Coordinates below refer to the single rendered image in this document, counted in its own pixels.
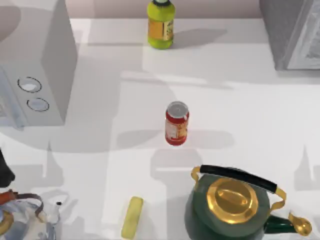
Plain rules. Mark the red and white can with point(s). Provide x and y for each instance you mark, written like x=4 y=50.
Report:
x=176 y=124

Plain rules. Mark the green bottle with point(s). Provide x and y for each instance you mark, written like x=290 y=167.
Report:
x=160 y=25

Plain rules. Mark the yellow flat bar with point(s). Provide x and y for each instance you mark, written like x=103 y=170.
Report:
x=132 y=217

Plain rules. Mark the green and gold kettle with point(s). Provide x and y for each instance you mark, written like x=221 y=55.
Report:
x=232 y=207

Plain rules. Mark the small microwave knob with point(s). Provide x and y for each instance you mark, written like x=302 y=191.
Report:
x=38 y=104

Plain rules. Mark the large microwave knob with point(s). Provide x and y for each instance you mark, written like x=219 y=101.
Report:
x=29 y=84

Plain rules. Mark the pale microwave oven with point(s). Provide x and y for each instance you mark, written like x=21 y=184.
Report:
x=32 y=57

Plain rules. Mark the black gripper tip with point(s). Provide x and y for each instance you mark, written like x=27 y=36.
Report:
x=5 y=170

